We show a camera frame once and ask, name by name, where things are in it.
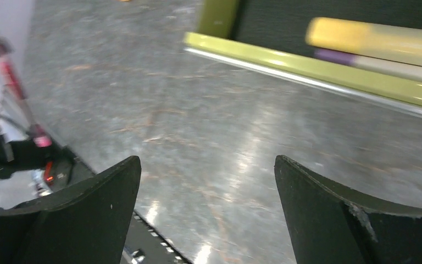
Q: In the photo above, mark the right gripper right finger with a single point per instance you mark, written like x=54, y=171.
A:
x=331, y=223

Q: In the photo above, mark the yellow highlighter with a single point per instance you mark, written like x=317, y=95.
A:
x=393, y=43

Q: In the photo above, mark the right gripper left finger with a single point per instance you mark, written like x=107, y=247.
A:
x=86, y=222

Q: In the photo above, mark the white pen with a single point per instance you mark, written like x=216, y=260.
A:
x=402, y=70

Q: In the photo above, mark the yellow-green drawer chest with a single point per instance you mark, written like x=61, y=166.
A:
x=269, y=37

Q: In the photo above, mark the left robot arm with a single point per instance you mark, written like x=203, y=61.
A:
x=26, y=146

